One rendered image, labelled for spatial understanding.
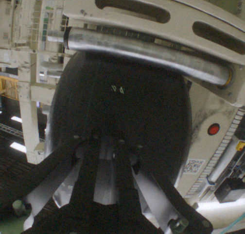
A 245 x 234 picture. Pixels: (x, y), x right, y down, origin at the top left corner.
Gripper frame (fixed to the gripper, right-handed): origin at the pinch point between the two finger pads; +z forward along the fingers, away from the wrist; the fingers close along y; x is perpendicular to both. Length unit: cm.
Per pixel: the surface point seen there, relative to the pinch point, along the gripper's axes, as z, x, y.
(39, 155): 67, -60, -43
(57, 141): 3.3, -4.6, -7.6
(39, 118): 1102, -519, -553
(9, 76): 652, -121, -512
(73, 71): 9.9, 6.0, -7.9
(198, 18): 6.4, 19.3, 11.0
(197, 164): 21.3, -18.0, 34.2
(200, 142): 20.1, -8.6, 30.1
